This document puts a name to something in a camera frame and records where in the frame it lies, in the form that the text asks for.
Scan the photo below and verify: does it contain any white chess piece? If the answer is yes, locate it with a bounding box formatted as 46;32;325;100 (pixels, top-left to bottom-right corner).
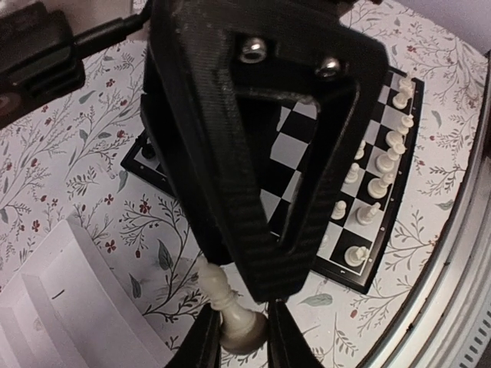
331;200;347;220
375;143;406;173
385;115;414;146

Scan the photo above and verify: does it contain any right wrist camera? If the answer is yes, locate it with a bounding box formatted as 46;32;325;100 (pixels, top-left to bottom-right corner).
1;2;85;128

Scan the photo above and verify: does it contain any black chess rook corner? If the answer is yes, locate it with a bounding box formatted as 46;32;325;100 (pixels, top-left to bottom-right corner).
141;144;156;160

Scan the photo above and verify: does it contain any aluminium front rail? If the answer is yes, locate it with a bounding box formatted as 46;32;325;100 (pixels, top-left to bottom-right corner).
352;57;491;368

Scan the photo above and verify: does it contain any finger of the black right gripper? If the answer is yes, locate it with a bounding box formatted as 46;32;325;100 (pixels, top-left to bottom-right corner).
140;47;230;265
147;1;388;303

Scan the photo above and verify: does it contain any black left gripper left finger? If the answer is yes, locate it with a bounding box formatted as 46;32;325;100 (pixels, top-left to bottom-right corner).
166;306;221;368

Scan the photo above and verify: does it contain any black white chessboard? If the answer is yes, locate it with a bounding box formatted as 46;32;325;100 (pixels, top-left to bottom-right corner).
120;68;426;295

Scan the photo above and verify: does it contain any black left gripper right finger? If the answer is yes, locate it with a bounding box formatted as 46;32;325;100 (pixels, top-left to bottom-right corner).
267;300;321;368

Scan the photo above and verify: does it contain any floral patterned table mat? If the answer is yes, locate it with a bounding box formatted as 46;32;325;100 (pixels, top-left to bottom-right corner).
1;1;487;367

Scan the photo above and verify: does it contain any white plastic tray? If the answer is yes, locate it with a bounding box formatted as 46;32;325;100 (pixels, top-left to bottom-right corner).
1;220;172;367

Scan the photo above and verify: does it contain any white chess knight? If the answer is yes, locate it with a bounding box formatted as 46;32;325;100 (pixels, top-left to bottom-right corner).
355;202;381;226

